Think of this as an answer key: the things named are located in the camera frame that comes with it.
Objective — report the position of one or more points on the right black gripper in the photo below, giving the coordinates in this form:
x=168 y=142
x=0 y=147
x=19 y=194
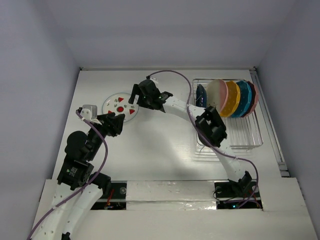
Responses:
x=140 y=90

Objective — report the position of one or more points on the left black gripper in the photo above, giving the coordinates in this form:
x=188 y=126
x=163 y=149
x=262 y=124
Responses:
x=112 y=123

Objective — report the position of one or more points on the white watermelon pattern plate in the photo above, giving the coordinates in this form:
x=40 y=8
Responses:
x=118 y=103

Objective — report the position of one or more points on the dark blue leaf plate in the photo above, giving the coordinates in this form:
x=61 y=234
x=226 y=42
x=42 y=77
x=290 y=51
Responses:
x=201 y=96

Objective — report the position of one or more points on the cream and pink plate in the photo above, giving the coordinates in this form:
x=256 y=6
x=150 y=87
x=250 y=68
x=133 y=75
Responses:
x=217 y=94

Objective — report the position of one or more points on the yellow dotted plate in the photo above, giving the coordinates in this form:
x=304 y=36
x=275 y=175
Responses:
x=233 y=99

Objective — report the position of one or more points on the teal dotted plate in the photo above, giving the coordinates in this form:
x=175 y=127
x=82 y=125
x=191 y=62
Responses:
x=245 y=99

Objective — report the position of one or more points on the pink dotted plate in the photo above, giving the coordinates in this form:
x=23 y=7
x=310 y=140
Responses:
x=254 y=99

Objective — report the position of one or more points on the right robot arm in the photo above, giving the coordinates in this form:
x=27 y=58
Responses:
x=210 y=128

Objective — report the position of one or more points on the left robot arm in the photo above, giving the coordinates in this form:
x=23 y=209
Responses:
x=80 y=182

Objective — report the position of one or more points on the silver foil strip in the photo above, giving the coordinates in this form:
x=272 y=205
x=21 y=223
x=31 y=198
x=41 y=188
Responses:
x=170 y=195

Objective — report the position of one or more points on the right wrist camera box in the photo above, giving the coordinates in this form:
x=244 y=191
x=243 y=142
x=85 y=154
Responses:
x=153 y=79

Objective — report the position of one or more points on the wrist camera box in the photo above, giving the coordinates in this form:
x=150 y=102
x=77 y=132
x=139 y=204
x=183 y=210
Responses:
x=88 y=112
x=153 y=79

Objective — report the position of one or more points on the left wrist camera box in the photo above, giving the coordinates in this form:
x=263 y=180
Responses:
x=88 y=112

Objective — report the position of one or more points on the metal rail at wall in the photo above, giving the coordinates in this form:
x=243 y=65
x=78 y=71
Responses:
x=284 y=171

